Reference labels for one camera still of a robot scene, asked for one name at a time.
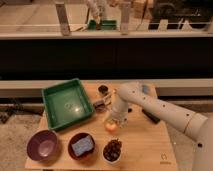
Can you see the black rectangular block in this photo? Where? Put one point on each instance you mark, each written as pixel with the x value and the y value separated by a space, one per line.
pixel 153 118

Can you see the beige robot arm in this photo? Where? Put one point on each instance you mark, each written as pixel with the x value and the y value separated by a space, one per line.
pixel 193 124

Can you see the brown nuts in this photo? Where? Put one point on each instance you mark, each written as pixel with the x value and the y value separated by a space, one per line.
pixel 112 150

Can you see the small dark cup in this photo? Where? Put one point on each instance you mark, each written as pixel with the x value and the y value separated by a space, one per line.
pixel 103 89

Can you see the small dark metal object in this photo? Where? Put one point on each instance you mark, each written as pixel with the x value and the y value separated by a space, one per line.
pixel 101 105

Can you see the blue sponge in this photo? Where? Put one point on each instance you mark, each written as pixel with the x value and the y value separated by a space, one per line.
pixel 83 145

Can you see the green plastic tray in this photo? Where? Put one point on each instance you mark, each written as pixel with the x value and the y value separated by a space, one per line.
pixel 66 104

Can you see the dark red bowl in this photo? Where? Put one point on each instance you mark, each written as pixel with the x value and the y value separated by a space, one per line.
pixel 73 140

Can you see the orange red apple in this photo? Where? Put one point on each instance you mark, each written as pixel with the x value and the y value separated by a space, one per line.
pixel 111 126

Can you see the white bowl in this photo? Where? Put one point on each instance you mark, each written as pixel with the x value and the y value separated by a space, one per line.
pixel 106 159

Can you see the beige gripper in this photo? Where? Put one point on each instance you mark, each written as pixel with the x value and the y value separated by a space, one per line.
pixel 118 112

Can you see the empty purple bowl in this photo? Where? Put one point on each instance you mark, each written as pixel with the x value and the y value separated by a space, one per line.
pixel 43 146

